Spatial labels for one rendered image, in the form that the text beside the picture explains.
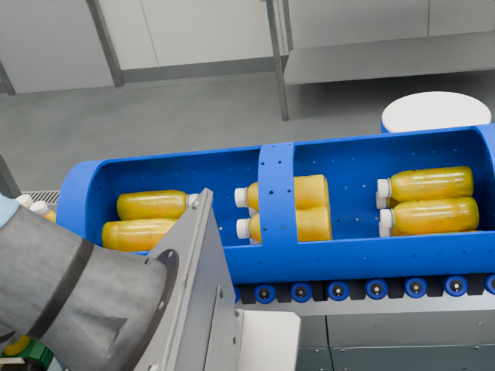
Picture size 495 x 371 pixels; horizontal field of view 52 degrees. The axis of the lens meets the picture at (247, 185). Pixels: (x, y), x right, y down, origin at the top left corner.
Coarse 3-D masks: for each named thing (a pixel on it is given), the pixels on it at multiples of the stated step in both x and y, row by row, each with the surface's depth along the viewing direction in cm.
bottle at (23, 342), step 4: (24, 336) 111; (20, 340) 110; (24, 340) 111; (28, 340) 112; (16, 344) 109; (20, 344) 110; (24, 344) 111; (28, 344) 112; (8, 348) 109; (12, 348) 109; (16, 348) 110; (20, 348) 110; (24, 348) 111; (4, 352) 110; (8, 352) 110; (12, 352) 110; (16, 352) 110; (20, 352) 111
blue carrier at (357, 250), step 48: (288, 144) 100; (336, 144) 106; (384, 144) 106; (432, 144) 106; (480, 144) 106; (96, 192) 115; (192, 192) 121; (288, 192) 92; (336, 192) 116; (480, 192) 111; (96, 240) 113; (240, 240) 119; (288, 240) 91; (336, 240) 91; (384, 240) 89; (432, 240) 87; (480, 240) 86
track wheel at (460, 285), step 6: (450, 276) 98; (456, 276) 98; (462, 276) 98; (444, 282) 98; (450, 282) 98; (456, 282) 98; (462, 282) 97; (444, 288) 98; (450, 288) 98; (456, 288) 98; (462, 288) 97; (450, 294) 98; (456, 294) 98; (462, 294) 97
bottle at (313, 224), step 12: (252, 216) 101; (300, 216) 97; (312, 216) 96; (324, 216) 96; (252, 228) 99; (300, 228) 96; (312, 228) 96; (324, 228) 96; (300, 240) 98; (312, 240) 98; (324, 240) 98
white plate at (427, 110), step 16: (416, 96) 147; (432, 96) 146; (448, 96) 144; (464, 96) 142; (384, 112) 143; (400, 112) 141; (416, 112) 140; (432, 112) 138; (448, 112) 137; (464, 112) 136; (480, 112) 134; (400, 128) 134; (416, 128) 133; (432, 128) 132
